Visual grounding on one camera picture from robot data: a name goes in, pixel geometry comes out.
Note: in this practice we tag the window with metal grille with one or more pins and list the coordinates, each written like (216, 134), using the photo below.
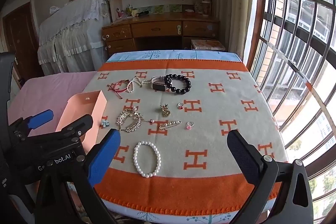
(294, 66)

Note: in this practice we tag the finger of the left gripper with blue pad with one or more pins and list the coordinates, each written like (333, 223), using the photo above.
(40, 119)

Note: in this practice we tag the book on floor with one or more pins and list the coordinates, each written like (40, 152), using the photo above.
(208, 45)

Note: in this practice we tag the pearl safety pin brooch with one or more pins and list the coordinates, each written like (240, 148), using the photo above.
(163, 125)

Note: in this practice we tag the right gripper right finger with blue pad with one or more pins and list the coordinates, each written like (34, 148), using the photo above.
(246, 156)

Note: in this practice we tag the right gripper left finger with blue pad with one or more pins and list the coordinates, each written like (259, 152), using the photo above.
(101, 155)

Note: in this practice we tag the orange H-pattern blanket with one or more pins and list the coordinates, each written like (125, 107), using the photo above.
(188, 169)

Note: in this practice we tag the light blue patterned sheet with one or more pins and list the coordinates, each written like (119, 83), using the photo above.
(174, 54)

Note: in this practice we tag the gold rhinestone hair comb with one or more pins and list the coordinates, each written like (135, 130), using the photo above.
(129, 120)

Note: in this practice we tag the gold pendant brooch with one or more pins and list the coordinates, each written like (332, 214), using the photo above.
(165, 110)

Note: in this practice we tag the pink bed sheet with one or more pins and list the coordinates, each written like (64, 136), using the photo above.
(49, 92)

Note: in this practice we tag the pink band smartwatch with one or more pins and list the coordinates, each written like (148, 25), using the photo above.
(158, 84)

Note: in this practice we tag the blue flower hair clip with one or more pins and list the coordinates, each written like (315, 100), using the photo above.
(104, 123)

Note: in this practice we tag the wooden desk with drawers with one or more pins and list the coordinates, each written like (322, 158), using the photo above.
(166, 31)

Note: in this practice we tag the brown wooden door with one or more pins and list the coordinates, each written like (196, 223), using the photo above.
(21, 38)

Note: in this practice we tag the white lace covered furniture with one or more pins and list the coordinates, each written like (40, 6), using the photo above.
(70, 40)

